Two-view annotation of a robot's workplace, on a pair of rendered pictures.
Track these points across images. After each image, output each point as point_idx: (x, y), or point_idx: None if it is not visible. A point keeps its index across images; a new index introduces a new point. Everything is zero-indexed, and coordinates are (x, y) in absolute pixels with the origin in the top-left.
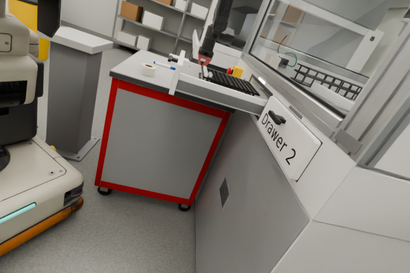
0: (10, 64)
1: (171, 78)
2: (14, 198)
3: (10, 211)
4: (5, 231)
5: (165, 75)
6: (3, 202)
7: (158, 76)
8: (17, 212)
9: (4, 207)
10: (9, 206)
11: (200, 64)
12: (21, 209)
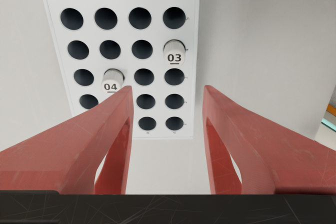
0: None
1: (136, 147)
2: (316, 136)
3: (328, 129)
4: (325, 114)
5: (129, 171)
6: (322, 141)
7: (176, 190)
8: (327, 123)
9: (327, 137)
10: (325, 134)
11: (233, 167)
12: (324, 121)
